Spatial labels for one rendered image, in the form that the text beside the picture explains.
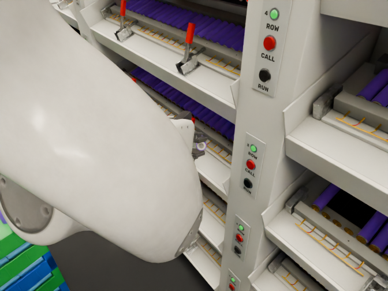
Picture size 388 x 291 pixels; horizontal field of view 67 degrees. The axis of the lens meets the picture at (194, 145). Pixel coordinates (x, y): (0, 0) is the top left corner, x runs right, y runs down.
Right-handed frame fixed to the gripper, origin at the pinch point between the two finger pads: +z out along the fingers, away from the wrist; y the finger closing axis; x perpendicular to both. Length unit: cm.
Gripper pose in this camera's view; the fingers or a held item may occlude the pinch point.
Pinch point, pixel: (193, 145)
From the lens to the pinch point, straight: 50.4
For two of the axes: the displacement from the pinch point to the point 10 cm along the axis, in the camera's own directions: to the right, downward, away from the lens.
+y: -1.4, 9.7, 1.9
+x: 9.0, 2.1, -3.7
